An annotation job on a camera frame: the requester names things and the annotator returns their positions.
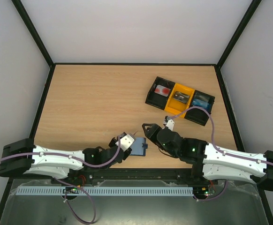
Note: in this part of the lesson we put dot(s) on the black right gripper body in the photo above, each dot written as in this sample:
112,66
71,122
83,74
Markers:
154,131

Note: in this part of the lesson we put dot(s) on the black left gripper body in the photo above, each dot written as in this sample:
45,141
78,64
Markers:
104,167

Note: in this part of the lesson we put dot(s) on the blue leather card holder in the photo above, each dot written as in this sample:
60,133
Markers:
139,147

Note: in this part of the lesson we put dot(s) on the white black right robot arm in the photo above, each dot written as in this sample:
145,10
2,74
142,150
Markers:
210,161

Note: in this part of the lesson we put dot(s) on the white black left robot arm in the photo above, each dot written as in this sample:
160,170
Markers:
24,157

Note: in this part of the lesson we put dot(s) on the black left card bin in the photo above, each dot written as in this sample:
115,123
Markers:
157,100

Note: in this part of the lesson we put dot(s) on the black card bin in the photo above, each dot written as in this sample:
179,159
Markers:
195,114
157,100

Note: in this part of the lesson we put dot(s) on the red white cards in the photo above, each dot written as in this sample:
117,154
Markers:
162,90

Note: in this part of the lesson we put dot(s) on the yellow middle card bin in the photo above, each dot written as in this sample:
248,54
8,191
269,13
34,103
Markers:
175,107

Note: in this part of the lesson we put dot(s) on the black cards stack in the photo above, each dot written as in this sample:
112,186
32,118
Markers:
181,97

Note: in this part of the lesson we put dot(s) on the blue cards stack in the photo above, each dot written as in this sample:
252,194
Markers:
201,103

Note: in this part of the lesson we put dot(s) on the black right card bin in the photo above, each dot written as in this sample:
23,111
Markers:
195,114

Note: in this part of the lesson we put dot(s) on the metal sheet front panel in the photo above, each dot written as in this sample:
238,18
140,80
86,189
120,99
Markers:
230,204

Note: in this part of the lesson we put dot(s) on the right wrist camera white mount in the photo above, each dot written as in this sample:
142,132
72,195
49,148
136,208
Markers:
168,123

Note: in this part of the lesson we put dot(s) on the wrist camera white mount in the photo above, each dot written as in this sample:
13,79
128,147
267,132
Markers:
125,141
168,123

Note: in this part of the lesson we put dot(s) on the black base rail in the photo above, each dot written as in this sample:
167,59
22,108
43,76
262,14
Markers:
177,176

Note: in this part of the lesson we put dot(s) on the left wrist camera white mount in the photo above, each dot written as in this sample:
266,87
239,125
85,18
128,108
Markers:
125,141

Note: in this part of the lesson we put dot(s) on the light blue slotted cable duct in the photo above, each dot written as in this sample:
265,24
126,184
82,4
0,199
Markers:
106,191

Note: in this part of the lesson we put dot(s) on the black cage frame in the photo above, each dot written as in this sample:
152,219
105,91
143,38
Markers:
238,32

